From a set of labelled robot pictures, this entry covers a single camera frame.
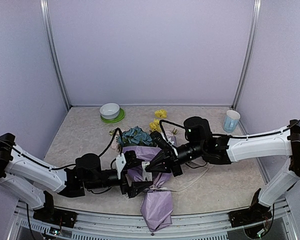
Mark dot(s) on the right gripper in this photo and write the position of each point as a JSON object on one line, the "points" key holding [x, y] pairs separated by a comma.
{"points": [[171, 163]]}

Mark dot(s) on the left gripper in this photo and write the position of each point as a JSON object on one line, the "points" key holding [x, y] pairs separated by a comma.
{"points": [[132, 190]]}

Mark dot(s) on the clear printed cellophane wrap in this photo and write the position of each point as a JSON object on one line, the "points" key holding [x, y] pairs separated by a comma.
{"points": [[161, 178]]}

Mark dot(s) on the pink fake rose bunch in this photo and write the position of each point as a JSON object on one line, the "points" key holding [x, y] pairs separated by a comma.
{"points": [[116, 143]]}

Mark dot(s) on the yellow fake flower stem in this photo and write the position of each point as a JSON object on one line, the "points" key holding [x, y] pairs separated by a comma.
{"points": [[158, 115]]}

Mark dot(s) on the blue fake flower bunch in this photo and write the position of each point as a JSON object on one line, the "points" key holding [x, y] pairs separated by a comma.
{"points": [[135, 137]]}

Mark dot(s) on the purple wrapping paper sheet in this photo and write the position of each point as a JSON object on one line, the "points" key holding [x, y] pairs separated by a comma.
{"points": [[157, 206]]}

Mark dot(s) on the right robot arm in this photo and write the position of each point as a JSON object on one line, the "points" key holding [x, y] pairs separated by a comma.
{"points": [[223, 149]]}

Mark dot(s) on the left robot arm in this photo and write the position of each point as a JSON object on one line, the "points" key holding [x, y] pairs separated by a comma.
{"points": [[31, 179]]}

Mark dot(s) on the green plate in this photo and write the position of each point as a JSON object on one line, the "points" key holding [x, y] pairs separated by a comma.
{"points": [[117, 119]]}

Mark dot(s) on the white ceramic bowl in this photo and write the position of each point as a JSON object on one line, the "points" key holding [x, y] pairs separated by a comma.
{"points": [[109, 111]]}

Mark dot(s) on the light blue mug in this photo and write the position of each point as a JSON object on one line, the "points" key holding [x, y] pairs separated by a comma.
{"points": [[231, 120]]}

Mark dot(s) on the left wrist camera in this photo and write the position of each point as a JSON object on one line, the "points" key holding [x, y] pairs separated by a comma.
{"points": [[120, 163]]}

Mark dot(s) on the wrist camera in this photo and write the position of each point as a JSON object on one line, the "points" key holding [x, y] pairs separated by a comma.
{"points": [[166, 147], [120, 163]]}

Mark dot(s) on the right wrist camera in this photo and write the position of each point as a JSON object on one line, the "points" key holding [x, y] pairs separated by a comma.
{"points": [[166, 147]]}

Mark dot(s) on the front aluminium rail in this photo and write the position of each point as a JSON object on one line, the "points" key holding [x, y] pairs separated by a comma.
{"points": [[276, 223]]}

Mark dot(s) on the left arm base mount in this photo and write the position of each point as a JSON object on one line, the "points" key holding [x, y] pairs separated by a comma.
{"points": [[56, 217]]}

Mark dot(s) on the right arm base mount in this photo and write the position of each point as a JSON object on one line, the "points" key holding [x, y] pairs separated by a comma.
{"points": [[247, 216]]}

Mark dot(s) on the right aluminium frame post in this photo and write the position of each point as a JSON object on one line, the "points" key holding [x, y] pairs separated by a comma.
{"points": [[257, 4]]}

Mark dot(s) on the aluminium frame post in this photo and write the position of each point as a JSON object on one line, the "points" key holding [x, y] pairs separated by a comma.
{"points": [[257, 4], [44, 5]]}

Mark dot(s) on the left aluminium frame post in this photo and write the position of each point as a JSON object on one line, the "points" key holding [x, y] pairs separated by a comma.
{"points": [[44, 5]]}

